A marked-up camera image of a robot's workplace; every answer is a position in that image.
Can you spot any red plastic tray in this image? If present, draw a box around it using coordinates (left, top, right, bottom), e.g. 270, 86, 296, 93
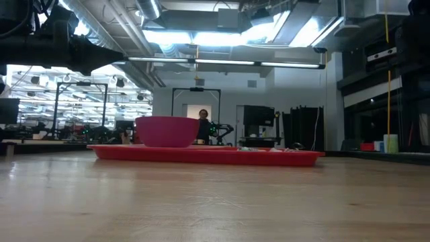
86, 144, 326, 168

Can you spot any long ceiling tube light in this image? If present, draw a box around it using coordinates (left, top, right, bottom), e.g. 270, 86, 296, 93
126, 56, 326, 70

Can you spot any black curtain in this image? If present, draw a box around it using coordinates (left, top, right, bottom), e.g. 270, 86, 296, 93
282, 106, 325, 151

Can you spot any person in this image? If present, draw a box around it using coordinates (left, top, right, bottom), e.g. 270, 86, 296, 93
197, 108, 212, 145

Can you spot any black monitor screen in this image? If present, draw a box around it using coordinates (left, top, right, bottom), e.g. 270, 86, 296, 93
0, 97, 20, 125

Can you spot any silver ventilation duct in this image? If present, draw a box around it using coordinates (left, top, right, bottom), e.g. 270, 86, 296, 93
135, 0, 163, 20

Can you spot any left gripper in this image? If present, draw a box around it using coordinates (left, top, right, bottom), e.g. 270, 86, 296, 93
36, 5, 124, 77

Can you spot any magenta plastic bowl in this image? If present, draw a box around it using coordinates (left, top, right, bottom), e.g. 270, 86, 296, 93
134, 116, 201, 149

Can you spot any green wipes container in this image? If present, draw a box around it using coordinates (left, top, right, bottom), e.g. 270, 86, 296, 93
384, 134, 399, 154

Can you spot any grey ceiling box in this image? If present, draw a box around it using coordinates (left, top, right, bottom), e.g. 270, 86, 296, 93
217, 8, 241, 30

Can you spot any thin yellow hanging cord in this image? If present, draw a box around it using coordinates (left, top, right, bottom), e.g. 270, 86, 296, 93
193, 44, 202, 82

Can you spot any black camera rig frame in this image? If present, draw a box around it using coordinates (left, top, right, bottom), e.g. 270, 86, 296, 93
54, 81, 109, 139
171, 86, 222, 145

